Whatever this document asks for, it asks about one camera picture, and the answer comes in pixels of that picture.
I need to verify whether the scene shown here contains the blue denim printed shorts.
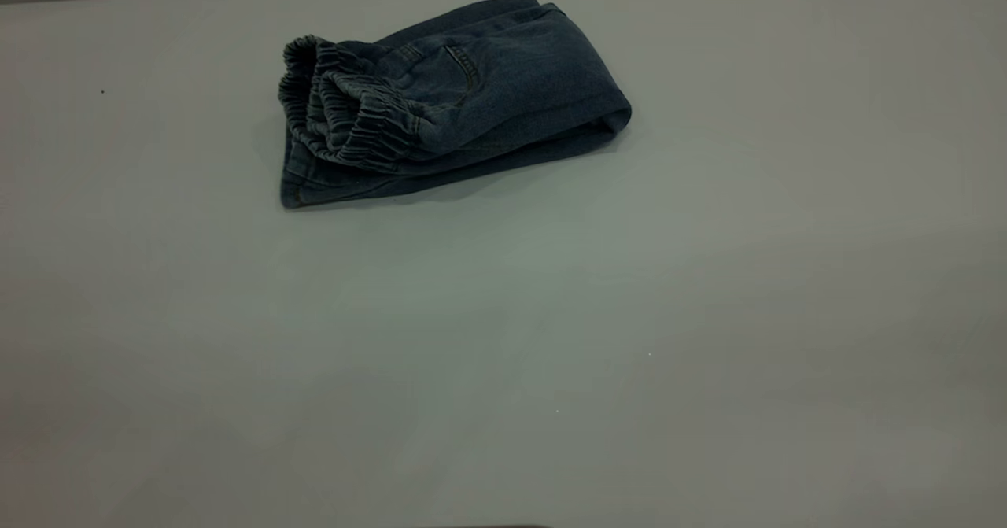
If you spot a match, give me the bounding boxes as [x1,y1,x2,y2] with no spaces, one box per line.
[278,0,633,210]

